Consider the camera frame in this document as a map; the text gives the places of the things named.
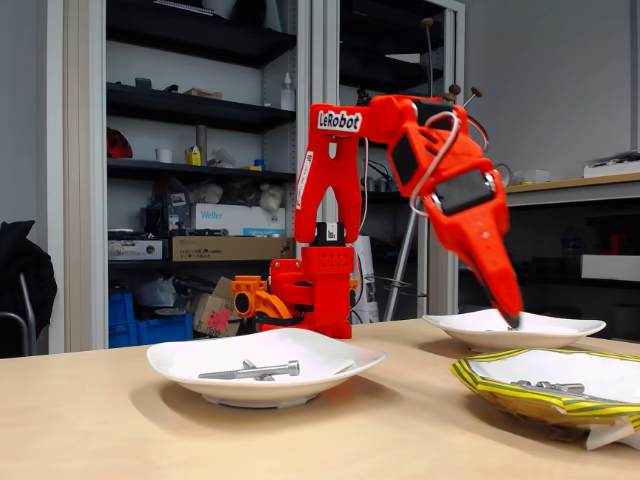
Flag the white plastic bottle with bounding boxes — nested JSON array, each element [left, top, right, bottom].
[[280, 72, 296, 111]]

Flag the grey open storage cabinet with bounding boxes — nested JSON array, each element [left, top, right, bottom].
[[47, 0, 314, 351], [310, 0, 466, 324]]

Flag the small white box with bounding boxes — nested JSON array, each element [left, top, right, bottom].
[[514, 168, 551, 185]]

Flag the long brown cardboard box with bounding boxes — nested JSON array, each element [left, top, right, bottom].
[[171, 235, 296, 262]]

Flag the white Weller box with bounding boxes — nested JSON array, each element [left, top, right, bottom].
[[189, 202, 286, 237]]

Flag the white plastic bag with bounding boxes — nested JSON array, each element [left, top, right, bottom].
[[192, 182, 224, 205]]

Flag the grey metal chair frame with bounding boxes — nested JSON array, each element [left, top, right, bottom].
[[0, 272, 37, 357]]

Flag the white servo cable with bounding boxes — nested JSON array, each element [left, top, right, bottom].
[[408, 110, 462, 218]]

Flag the metal coat stand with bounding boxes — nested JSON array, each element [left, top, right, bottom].
[[382, 17, 485, 322]]

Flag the flat white printed box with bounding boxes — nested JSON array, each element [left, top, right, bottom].
[[108, 239, 164, 261]]

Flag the small blue plastic crate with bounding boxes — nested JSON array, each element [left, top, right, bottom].
[[108, 292, 136, 326]]

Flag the white square ceramic plate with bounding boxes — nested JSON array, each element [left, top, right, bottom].
[[146, 327, 388, 410], [422, 308, 607, 354]]

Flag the black jacket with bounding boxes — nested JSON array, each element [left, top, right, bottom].
[[0, 219, 58, 359]]

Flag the cardboard carton with pink label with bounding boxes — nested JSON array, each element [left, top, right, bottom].
[[192, 277, 244, 337]]

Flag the low grey wood-topped sideboard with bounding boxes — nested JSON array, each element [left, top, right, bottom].
[[417, 172, 640, 341]]

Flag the white plush item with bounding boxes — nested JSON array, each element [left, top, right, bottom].
[[259, 182, 285, 211]]

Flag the yellow green striped paper plate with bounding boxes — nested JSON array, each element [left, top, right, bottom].
[[449, 348, 640, 451]]

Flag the red black servo cable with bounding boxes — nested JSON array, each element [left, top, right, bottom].
[[466, 115, 490, 152]]

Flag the large blue plastic crate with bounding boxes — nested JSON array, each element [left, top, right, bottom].
[[108, 312, 194, 350]]

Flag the red black helmet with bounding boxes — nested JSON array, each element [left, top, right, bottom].
[[106, 127, 134, 159]]

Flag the white tray with clutter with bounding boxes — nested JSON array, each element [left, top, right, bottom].
[[583, 149, 640, 179]]

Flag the white printed carton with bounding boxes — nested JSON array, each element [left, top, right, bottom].
[[351, 235, 381, 324]]

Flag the white flat storage box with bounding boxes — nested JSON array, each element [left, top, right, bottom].
[[580, 253, 640, 282]]

